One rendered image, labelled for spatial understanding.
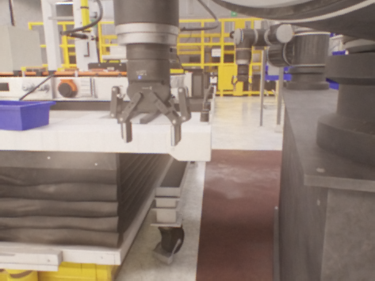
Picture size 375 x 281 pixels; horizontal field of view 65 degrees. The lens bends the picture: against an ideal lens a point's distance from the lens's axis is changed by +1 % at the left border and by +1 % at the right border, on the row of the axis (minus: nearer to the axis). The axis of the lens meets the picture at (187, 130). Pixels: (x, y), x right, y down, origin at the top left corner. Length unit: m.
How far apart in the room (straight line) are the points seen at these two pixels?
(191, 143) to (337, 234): 0.55
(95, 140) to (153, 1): 0.56
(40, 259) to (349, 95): 1.03
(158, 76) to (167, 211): 1.19
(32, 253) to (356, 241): 1.00
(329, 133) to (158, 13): 0.30
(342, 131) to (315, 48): 1.49
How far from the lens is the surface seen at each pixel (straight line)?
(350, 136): 0.42
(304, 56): 1.89
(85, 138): 0.95
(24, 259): 1.21
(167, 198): 1.56
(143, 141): 0.89
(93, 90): 1.40
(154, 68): 0.49
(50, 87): 1.48
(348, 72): 0.42
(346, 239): 0.41
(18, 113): 1.02
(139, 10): 0.48
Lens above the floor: 1.01
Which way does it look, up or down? 11 degrees down
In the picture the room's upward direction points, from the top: straight up
